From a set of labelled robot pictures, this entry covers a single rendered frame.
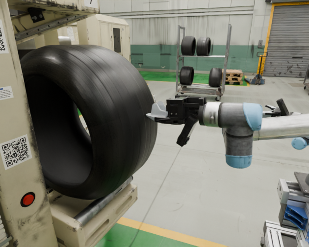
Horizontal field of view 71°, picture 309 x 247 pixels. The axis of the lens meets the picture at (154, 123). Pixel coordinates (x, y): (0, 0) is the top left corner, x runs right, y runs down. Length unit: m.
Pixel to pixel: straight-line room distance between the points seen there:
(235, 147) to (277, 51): 11.29
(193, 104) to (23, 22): 0.82
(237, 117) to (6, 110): 0.60
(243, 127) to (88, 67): 0.48
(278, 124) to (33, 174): 0.77
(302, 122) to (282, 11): 11.20
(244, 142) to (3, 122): 0.64
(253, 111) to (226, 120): 0.07
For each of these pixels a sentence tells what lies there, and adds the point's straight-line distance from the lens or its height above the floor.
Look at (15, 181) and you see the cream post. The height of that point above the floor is 1.14.
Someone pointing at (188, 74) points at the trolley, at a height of 0.69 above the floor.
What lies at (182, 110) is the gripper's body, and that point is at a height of 1.31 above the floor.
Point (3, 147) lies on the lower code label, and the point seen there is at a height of 1.24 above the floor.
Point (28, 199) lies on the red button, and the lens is 0.77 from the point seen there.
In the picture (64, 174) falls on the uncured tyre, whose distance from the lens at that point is 1.10.
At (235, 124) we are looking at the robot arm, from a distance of 0.63.
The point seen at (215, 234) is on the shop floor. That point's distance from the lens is 2.09.
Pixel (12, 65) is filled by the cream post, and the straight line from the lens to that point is 0.66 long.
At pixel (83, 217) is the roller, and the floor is 0.92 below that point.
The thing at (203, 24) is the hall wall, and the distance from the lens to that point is 11.89.
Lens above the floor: 1.50
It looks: 20 degrees down
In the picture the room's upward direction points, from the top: straight up
